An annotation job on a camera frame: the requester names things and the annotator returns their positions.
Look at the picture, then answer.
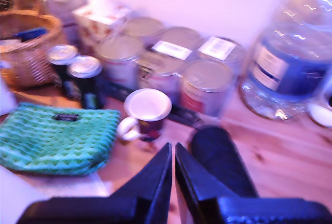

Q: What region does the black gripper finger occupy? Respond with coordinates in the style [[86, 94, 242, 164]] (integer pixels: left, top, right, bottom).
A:
[[111, 143, 173, 224], [175, 143, 239, 224]]

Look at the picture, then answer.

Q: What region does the black quilted case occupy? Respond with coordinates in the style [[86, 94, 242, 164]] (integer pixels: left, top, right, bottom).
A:
[[190, 125, 260, 199]]

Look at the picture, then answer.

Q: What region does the dark flat box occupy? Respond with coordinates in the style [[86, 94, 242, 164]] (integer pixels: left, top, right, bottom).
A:
[[103, 82, 204, 129]]

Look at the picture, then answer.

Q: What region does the green wave pattern pouch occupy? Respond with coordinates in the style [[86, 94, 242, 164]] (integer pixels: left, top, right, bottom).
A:
[[0, 102, 121, 177]]

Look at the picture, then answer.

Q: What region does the black Pepsi can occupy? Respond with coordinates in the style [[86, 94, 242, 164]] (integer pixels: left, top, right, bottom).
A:
[[48, 44, 78, 100], [67, 55, 106, 109]]

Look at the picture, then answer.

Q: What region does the large clear water bottle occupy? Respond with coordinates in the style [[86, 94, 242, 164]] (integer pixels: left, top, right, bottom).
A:
[[240, 0, 332, 121]]

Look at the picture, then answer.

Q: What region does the tissue box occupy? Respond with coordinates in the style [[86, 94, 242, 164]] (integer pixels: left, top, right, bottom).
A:
[[72, 0, 132, 46]]

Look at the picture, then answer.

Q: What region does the white zip pouch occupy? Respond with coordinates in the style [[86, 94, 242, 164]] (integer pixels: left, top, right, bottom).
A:
[[0, 75, 18, 116]]

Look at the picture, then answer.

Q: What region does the blue flat packet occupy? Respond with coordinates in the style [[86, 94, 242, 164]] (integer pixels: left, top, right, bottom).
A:
[[12, 26, 49, 41]]

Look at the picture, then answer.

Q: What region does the small white round camera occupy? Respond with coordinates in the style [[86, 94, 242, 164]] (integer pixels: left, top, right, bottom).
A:
[[307, 68, 332, 128]]

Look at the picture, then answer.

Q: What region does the wicker basket with handle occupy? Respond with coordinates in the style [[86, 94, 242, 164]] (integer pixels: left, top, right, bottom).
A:
[[0, 0, 65, 90]]

